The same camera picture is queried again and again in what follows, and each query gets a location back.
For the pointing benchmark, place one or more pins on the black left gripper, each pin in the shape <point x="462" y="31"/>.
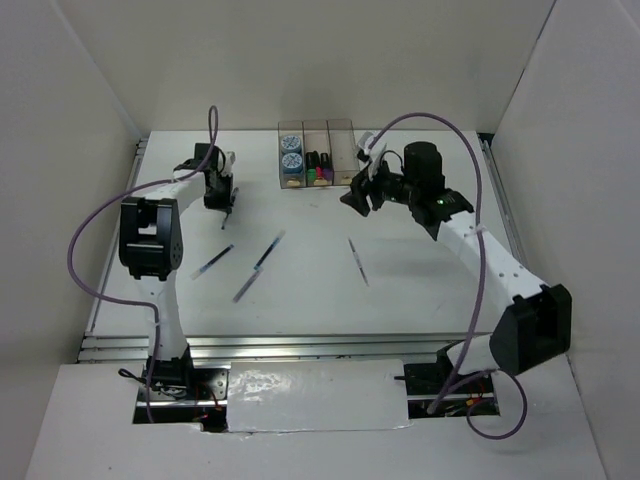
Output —
<point x="225" y="202"/>

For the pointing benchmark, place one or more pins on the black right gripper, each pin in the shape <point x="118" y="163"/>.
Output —
<point x="357" y="198"/>

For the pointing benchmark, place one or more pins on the purple capped black highlighter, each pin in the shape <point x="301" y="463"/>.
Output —
<point x="326" y="167"/>

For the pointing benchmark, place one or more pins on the green capped black highlighter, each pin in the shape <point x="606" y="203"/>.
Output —
<point x="312" y="163"/>

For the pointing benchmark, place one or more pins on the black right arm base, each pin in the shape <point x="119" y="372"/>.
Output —
<point x="423" y="381"/>

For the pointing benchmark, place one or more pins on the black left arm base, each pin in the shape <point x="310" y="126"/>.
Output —
<point x="203" y="402"/>

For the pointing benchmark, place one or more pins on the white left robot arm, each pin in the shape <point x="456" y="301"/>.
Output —
<point x="151" y="249"/>

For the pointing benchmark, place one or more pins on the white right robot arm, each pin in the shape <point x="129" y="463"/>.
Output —
<point x="535" y="322"/>

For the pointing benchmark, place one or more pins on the light blue clear pen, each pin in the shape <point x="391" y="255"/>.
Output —
<point x="202" y="269"/>

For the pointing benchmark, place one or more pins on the right clear storage bin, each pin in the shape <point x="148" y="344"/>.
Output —
<point x="343" y="151"/>

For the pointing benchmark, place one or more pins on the clear storage bin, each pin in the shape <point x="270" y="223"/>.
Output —
<point x="316" y="138"/>
<point x="343" y="151"/>
<point x="285" y="128"/>

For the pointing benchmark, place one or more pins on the thin black white pen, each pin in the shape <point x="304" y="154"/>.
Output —
<point x="358" y="261"/>

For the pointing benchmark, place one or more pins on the dark blue gel pen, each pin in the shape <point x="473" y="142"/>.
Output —
<point x="269" y="250"/>

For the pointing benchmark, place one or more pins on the middle clear storage bin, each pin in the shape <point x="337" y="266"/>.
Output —
<point x="316" y="138"/>

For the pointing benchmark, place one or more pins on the left clear storage bin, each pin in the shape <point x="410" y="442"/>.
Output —
<point x="285" y="128"/>

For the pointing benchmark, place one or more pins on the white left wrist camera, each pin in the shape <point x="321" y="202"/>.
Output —
<point x="229" y="159"/>

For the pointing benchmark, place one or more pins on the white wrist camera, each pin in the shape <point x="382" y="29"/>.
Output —
<point x="229" y="159"/>
<point x="370" y="153"/>

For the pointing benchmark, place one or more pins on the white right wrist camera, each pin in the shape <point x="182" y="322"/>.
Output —
<point x="370" y="153"/>

